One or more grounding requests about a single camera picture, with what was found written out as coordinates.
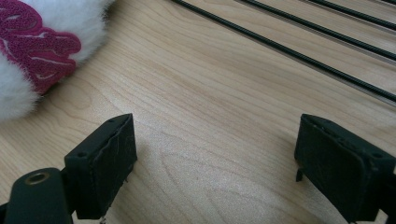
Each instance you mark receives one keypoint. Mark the white fluffy toy, pink patch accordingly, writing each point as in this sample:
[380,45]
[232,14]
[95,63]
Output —
[34,49]

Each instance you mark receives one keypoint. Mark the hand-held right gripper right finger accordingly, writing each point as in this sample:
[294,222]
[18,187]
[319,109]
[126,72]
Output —
[339,168]

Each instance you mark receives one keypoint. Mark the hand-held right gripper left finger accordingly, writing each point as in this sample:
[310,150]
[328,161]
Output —
[99,168]

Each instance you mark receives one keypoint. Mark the black rod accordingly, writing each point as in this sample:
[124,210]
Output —
[323,29]
[355,12]
[280,46]

